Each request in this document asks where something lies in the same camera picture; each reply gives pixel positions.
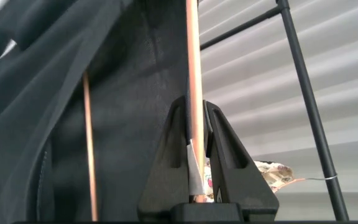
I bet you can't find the dark grey garment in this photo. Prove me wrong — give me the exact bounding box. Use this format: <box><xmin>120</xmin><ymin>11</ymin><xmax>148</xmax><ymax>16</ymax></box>
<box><xmin>0</xmin><ymin>0</ymin><xmax>205</xmax><ymax>222</ymax></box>

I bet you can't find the black clothes rack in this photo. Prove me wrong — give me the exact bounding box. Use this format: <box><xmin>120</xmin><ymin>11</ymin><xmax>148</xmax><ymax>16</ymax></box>
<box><xmin>199</xmin><ymin>0</ymin><xmax>351</xmax><ymax>222</ymax></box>

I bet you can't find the cream printed garment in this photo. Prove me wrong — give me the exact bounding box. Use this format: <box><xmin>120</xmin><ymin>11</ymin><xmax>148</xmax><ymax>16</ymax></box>
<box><xmin>202</xmin><ymin>159</ymin><xmax>295</xmax><ymax>203</ymax></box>

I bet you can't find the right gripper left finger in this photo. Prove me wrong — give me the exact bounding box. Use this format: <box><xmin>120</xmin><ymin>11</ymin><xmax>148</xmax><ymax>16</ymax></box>
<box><xmin>137</xmin><ymin>95</ymin><xmax>205</xmax><ymax>222</ymax></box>

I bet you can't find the white curtain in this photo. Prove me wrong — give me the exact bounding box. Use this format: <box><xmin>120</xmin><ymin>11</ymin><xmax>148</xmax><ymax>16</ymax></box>
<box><xmin>196</xmin><ymin>0</ymin><xmax>358</xmax><ymax>222</ymax></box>

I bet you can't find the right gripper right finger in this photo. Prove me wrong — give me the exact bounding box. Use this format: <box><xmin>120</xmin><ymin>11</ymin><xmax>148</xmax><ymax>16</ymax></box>
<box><xmin>203</xmin><ymin>100</ymin><xmax>280</xmax><ymax>222</ymax></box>

